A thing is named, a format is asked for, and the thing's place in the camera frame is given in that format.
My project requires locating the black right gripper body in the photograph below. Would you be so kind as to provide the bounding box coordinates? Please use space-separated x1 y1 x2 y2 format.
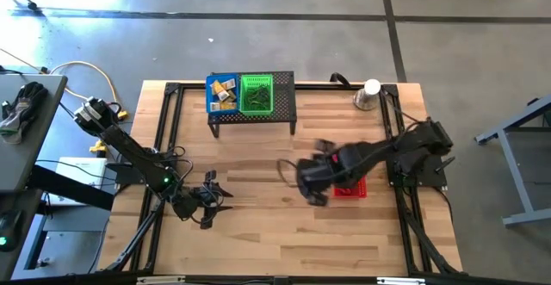
295 138 344 208

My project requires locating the white light bulb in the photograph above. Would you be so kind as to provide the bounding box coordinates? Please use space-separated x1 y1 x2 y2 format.
364 78 382 96

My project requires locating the blue plastic basket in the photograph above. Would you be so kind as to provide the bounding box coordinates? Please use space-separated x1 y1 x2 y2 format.
205 73 241 116

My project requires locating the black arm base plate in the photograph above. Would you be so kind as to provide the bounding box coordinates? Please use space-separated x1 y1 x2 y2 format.
384 152 449 189
112 162 150 187

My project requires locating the dark rubber band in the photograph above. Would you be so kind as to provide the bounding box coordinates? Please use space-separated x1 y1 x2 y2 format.
245 85 272 110

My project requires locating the grey desk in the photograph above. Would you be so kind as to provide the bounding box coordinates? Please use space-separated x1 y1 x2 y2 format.
0 72 69 194

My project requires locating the black desk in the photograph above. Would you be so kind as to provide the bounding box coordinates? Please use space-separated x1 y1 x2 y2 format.
0 189 49 284

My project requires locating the yellow extension cord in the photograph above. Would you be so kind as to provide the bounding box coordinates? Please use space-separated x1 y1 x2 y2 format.
48 60 130 121
63 87 108 155

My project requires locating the red plastic basket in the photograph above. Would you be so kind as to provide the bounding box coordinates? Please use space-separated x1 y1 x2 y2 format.
332 175 368 200

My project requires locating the green rubber band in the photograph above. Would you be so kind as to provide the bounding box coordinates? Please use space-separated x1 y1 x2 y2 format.
251 89 272 109
244 90 262 112

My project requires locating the black cable loop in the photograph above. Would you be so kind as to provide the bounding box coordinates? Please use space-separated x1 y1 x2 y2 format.
329 72 353 90

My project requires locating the green plastic basket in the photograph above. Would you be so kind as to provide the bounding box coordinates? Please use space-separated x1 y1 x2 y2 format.
238 74 275 117

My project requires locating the black perforated metal shelf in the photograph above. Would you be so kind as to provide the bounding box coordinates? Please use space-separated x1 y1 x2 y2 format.
207 70 299 139

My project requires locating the silver frame bracket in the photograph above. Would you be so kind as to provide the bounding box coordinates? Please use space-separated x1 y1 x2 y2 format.
136 276 187 285
376 276 427 285

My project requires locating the white box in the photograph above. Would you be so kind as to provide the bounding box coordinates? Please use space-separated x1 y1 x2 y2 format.
55 156 108 191

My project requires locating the black computer mouse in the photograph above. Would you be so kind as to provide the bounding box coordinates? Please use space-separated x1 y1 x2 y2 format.
0 209 23 252

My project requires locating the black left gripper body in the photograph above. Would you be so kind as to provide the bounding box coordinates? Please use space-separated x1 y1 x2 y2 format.
171 183 220 230

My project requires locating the black grey work glove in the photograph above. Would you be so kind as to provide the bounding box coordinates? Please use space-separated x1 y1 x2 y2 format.
0 81 50 146

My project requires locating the grey metal table frame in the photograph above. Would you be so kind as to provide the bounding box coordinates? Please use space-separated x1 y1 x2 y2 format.
474 93 551 228

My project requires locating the black lamp cable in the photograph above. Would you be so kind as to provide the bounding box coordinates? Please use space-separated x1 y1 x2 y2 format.
381 90 421 125

